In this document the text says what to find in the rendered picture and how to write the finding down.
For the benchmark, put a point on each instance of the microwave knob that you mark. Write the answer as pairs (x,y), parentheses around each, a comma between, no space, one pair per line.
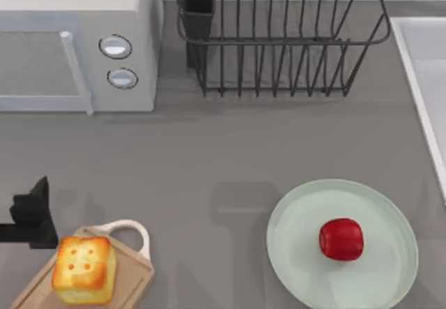
(115,46)
(122,77)

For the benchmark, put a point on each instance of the dark cutlery holder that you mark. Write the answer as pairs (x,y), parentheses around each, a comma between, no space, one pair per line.
(197,5)

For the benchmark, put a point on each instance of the pale microwave oven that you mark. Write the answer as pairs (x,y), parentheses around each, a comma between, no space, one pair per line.
(139,16)

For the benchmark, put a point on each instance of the red apple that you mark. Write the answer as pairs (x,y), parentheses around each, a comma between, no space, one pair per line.
(341,239)

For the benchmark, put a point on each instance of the wooden cutting board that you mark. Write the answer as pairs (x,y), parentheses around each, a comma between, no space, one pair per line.
(132,267)

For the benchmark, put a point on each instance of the toasted bread cube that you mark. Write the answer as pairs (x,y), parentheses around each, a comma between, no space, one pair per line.
(83,269)

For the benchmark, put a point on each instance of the pale green plate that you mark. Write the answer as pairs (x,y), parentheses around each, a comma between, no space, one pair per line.
(383,253)

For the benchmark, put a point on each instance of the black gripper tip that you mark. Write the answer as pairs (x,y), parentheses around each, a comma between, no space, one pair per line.
(33,218)

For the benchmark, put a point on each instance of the microwave door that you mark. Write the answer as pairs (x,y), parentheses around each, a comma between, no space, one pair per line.
(31,65)

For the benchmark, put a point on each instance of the white sink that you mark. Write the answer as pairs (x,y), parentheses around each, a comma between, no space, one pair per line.
(423,79)

